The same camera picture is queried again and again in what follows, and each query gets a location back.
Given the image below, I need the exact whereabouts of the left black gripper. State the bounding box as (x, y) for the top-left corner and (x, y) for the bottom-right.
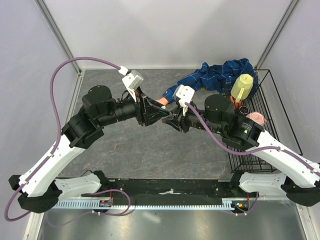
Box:
(99, 86), (171, 127)

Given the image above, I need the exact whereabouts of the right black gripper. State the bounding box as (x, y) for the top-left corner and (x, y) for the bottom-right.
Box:
(162, 99), (225, 135)

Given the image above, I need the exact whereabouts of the clear nail polish bottle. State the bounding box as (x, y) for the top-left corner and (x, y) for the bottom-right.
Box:
(161, 117), (172, 125)

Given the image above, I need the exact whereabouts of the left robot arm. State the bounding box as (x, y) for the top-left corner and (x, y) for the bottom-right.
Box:
(9, 85), (170, 213)

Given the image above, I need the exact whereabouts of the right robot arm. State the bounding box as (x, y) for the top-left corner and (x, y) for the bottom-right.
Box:
(162, 94), (320, 207)

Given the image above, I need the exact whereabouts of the mannequin hand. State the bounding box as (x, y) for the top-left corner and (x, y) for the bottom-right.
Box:
(156, 97), (169, 106)

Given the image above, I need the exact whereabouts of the blue plaid shirt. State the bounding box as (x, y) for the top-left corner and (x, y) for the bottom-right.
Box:
(162, 58), (259, 104)

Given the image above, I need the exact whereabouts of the orange cup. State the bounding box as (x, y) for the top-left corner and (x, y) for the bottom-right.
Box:
(228, 95), (242, 110)

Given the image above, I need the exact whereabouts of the yellow mug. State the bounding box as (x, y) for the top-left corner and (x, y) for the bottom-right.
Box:
(230, 74), (254, 103)

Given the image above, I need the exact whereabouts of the pink mug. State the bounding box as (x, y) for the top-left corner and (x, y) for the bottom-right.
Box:
(246, 111), (267, 126)

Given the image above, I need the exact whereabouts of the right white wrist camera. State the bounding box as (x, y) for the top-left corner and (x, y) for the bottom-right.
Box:
(173, 84), (195, 116)

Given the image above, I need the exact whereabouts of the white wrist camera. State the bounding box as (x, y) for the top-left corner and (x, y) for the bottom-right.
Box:
(118, 66), (144, 102)
(173, 84), (195, 116)

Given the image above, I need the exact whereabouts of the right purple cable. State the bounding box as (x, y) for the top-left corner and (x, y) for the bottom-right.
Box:
(186, 102), (320, 177)

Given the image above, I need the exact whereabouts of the purple cable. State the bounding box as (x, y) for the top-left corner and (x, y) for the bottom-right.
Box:
(4, 56), (121, 222)
(186, 102), (320, 177)

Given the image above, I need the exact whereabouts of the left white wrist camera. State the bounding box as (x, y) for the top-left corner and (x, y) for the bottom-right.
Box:
(118, 66), (144, 102)

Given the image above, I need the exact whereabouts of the small black ring cup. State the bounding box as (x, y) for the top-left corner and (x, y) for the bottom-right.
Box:
(239, 105), (250, 115)

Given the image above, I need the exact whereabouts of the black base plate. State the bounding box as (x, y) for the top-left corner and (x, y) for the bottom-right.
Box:
(82, 178), (259, 204)

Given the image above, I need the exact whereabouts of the black wire rack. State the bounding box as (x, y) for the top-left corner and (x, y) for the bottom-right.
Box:
(219, 68), (303, 173)

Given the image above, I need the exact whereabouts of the light blue cable duct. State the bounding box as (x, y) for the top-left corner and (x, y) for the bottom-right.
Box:
(53, 197), (251, 211)

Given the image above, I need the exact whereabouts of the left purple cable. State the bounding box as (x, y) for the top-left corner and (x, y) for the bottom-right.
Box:
(4, 56), (121, 222)

